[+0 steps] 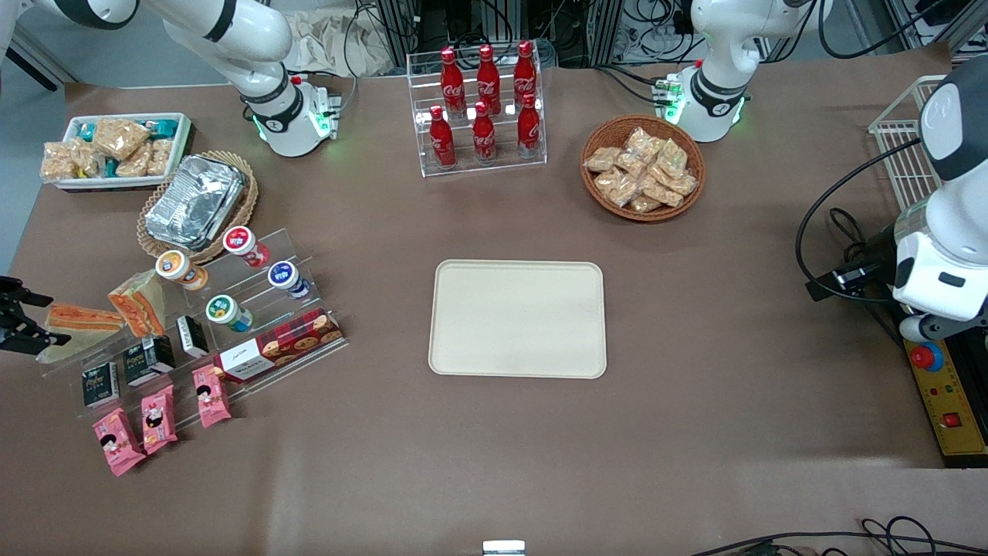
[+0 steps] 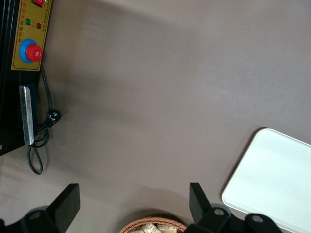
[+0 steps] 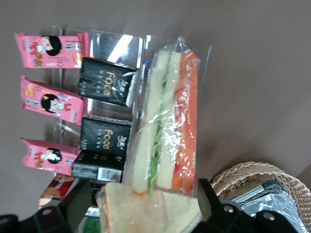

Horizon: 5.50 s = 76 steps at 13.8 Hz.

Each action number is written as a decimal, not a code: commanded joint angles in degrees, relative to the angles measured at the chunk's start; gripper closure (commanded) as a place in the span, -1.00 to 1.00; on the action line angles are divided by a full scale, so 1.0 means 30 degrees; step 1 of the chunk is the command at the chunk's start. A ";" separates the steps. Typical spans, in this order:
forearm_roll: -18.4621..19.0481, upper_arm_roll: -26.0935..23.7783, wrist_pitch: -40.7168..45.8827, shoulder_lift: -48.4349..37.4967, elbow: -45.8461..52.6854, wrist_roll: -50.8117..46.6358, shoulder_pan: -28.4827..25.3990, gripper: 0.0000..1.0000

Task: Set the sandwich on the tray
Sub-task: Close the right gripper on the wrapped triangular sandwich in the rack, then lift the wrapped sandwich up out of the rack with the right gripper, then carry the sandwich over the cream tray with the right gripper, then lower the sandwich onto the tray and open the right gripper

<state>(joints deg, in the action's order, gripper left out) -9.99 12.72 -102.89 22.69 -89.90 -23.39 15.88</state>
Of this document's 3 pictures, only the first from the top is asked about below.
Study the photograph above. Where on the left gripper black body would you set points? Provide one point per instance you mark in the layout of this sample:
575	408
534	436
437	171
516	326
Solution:
878	249

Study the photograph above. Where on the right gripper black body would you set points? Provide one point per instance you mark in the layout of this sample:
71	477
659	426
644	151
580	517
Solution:
14	318

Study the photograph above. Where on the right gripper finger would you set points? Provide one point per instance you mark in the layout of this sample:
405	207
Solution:
42	340
32	298

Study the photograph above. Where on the triangular packaged sandwich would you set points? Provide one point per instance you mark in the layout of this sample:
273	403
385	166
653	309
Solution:
85	318
137	310

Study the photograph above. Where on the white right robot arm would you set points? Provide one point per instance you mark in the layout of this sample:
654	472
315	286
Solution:
262	46

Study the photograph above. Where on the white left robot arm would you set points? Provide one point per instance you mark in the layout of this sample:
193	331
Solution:
722	93

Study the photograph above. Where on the beige rectangular tray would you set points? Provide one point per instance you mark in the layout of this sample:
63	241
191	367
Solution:
517	320

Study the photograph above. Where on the black drink carton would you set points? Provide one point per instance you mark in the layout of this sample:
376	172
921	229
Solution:
191	337
148	361
100	384

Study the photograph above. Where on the pink snack packet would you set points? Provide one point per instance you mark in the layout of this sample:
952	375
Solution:
117	442
210	397
158	418

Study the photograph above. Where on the clear brown snack pack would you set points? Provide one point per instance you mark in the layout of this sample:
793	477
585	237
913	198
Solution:
135	162
645	204
664	194
160	157
672	157
120	137
615	187
641	141
91	159
60	164
653	174
630	164
681	184
600	159

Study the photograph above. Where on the brown table cover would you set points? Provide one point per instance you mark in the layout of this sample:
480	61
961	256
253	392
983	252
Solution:
733	347

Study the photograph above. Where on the orange lid yogurt cup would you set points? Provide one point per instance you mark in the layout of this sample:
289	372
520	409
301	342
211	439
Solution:
176	267

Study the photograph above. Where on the yellow black control box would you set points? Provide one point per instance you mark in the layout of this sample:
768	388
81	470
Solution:
945	401

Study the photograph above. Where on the teal snack pack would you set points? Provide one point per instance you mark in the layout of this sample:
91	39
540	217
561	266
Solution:
164	127
85	131

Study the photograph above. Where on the green lid yogurt cup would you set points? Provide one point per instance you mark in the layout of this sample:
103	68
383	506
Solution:
225	311

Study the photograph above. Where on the aluminium foil container stack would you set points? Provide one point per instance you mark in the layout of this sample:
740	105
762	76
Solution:
193	201

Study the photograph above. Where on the white plastic bin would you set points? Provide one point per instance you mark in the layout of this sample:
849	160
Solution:
184	147

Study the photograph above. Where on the red lid yogurt cup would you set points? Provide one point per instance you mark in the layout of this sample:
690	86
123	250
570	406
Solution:
244	242

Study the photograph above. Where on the oval wicker basket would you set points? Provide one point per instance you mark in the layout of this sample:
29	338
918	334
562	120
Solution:
248	197

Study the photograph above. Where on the red plaid cookie box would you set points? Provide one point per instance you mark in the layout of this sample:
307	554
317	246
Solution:
282	346

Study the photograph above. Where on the blue lid yogurt cup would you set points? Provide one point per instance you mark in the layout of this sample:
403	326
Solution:
285	276

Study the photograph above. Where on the clear acrylic tiered stand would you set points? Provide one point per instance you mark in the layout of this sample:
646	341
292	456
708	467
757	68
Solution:
297	251

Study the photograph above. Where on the round wicker basket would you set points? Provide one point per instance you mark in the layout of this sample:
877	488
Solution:
598	133

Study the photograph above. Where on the red Coca-Cola bottle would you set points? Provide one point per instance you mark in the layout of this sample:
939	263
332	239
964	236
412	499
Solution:
441	141
525	76
451	85
488	81
529	130
484	137

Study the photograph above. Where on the clear acrylic bottle rack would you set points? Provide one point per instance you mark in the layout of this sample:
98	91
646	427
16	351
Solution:
502	167

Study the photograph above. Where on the crumpled beige cloth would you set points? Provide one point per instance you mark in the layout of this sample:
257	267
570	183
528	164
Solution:
332	42

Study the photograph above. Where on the aluminium equipment rack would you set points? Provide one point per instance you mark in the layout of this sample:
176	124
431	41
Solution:
401	23

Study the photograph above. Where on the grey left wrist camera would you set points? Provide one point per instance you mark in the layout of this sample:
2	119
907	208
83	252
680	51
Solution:
920	328

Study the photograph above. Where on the grey metal frame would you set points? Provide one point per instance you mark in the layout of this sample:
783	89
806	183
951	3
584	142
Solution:
965	19

